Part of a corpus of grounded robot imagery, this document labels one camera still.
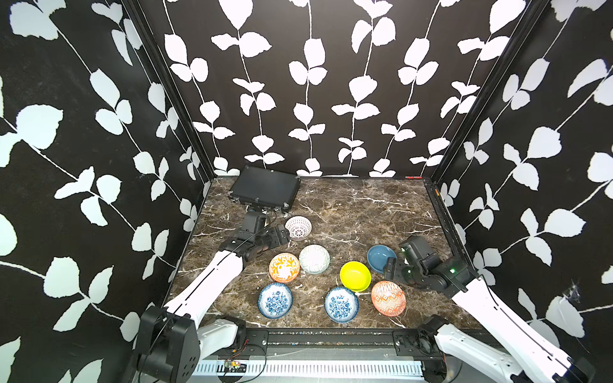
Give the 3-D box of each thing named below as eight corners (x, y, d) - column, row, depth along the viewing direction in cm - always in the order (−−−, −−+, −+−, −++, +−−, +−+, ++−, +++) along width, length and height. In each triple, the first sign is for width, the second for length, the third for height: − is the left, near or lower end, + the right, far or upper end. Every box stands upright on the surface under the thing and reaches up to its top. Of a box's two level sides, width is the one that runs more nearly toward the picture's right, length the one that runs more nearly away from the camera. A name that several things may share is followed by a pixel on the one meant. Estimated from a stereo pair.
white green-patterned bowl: (299, 274, 91) (298, 268, 87) (300, 250, 97) (299, 244, 93) (329, 274, 91) (330, 268, 87) (328, 250, 97) (329, 244, 93)
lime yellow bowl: (341, 293, 86) (342, 288, 82) (339, 266, 93) (340, 261, 89) (370, 293, 86) (373, 288, 82) (366, 266, 93) (368, 261, 89)
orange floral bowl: (266, 277, 90) (264, 271, 86) (279, 254, 96) (277, 248, 92) (292, 287, 87) (291, 282, 83) (302, 264, 93) (302, 258, 89)
